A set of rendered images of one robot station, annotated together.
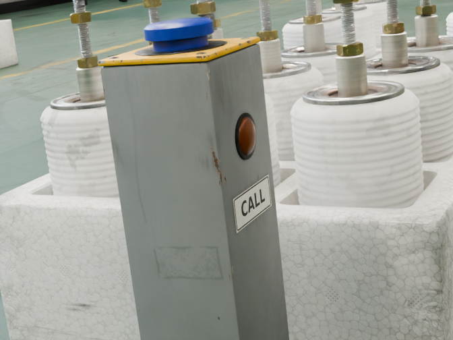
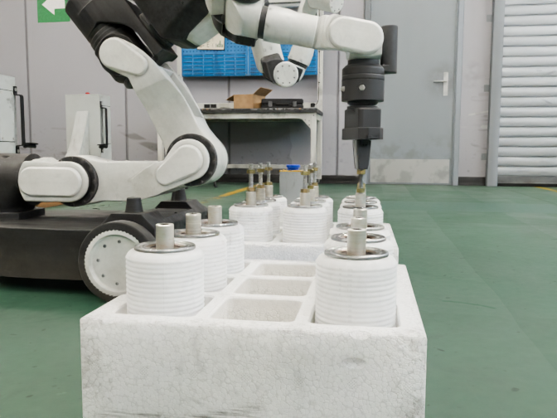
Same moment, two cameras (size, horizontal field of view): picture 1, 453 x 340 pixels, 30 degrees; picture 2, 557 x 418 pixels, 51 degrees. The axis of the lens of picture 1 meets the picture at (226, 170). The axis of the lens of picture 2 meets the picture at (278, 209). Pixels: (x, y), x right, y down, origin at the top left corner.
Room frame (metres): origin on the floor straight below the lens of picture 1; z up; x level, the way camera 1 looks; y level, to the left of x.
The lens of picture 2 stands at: (2.04, -0.58, 0.37)
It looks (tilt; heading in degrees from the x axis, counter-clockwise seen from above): 6 degrees down; 160
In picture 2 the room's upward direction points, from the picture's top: straight up
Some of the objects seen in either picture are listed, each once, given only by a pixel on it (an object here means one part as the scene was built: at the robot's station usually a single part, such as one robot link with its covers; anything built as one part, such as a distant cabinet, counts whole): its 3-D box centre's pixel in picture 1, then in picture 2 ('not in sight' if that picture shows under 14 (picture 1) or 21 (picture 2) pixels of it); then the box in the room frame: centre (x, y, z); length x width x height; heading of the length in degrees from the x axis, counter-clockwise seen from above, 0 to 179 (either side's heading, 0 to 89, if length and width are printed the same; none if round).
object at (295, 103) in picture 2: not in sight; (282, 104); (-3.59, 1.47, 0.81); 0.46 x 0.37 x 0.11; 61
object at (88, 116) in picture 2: not in sight; (36, 136); (-2.47, -0.80, 0.45); 1.51 x 0.57 x 0.74; 151
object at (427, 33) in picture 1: (427, 32); (250, 199); (0.83, -0.21, 0.26); 0.02 x 0.02 x 0.03
